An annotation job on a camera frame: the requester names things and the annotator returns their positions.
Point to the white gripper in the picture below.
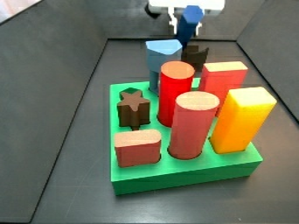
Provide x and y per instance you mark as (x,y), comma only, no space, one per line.
(211,7)

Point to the dark blue hexagon block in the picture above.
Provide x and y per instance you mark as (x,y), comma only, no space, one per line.
(191,17)

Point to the light blue pentagon block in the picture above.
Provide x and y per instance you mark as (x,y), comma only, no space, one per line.
(160,51)

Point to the red cylinder block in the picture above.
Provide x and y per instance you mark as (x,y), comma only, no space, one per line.
(175,82)

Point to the red square block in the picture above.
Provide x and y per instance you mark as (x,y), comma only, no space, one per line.
(219,77)

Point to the pink cylinder block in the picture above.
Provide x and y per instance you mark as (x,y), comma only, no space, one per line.
(194,113)

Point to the yellow rectangular block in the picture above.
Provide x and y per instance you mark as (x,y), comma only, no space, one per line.
(242,116)

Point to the brown star block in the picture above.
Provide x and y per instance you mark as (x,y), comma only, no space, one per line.
(133,110)

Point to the pink rounded rectangle block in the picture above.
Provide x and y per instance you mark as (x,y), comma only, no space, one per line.
(137,147)

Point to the green shape sorter base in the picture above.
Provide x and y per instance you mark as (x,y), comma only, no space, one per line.
(172,172)

